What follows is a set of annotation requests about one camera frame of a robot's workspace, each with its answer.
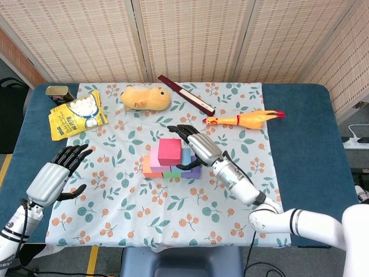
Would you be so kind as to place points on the beige woven folding screen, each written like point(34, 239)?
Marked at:
point(187, 37)

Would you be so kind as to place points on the light blue foam cube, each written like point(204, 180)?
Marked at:
point(187, 157)

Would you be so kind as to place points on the white power strip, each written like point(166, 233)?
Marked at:
point(351, 144)

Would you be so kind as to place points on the black white sneaker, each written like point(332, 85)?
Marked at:
point(363, 194)

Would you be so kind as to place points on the dark red folded fan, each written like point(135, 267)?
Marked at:
point(184, 93)

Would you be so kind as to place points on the olive metal tin can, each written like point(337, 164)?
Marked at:
point(59, 93)

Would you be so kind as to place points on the orange foam cube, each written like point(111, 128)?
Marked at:
point(146, 167)

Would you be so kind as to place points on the magenta foam cube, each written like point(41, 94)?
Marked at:
point(169, 151)

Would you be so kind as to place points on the blue felt table cover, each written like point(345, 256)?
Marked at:
point(302, 130)

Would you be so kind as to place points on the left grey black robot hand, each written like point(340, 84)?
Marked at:
point(50, 181)

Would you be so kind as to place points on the purple foam cube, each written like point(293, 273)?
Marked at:
point(194, 172)

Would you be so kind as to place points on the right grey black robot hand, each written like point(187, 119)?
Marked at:
point(204, 150)

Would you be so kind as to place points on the green foam cube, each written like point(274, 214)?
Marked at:
point(172, 175)

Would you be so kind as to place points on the light pink foam cube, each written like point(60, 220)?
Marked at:
point(154, 160)

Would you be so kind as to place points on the floral print tablecloth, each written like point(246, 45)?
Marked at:
point(173, 225)

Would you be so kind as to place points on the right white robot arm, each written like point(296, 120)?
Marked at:
point(259, 202)

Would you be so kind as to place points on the yellow marshmallow snack bag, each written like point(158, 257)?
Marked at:
point(72, 118)

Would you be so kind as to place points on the black chair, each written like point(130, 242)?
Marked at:
point(11, 115)

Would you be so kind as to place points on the yellow plush animal toy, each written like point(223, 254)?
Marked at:
point(147, 98)

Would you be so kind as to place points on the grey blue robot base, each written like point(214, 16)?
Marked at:
point(181, 262)

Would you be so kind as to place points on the yellow rubber chicken toy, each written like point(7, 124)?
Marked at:
point(250, 119)

